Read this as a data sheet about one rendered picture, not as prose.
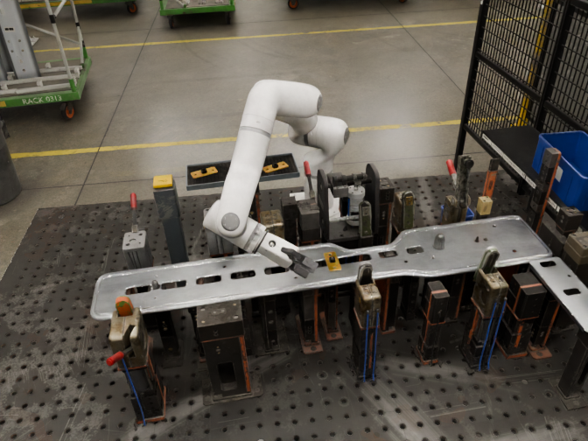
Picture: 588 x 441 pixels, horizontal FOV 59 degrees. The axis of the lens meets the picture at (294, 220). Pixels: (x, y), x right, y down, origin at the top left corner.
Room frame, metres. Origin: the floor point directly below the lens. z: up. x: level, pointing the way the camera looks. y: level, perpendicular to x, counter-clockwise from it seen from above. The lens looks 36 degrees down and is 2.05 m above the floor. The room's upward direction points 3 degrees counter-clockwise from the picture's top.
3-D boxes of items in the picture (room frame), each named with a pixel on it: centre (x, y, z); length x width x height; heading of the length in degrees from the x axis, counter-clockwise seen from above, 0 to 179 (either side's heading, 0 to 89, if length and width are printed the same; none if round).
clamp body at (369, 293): (1.04, -0.20, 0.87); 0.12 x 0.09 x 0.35; 8
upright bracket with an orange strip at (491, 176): (1.44, -0.65, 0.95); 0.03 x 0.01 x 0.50; 98
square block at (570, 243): (1.18, -0.86, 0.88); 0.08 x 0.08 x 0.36; 8
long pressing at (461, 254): (1.19, -0.09, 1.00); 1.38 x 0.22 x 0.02; 98
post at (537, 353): (1.09, -0.75, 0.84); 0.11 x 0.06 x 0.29; 8
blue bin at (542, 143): (1.51, -0.98, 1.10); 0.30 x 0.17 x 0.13; 3
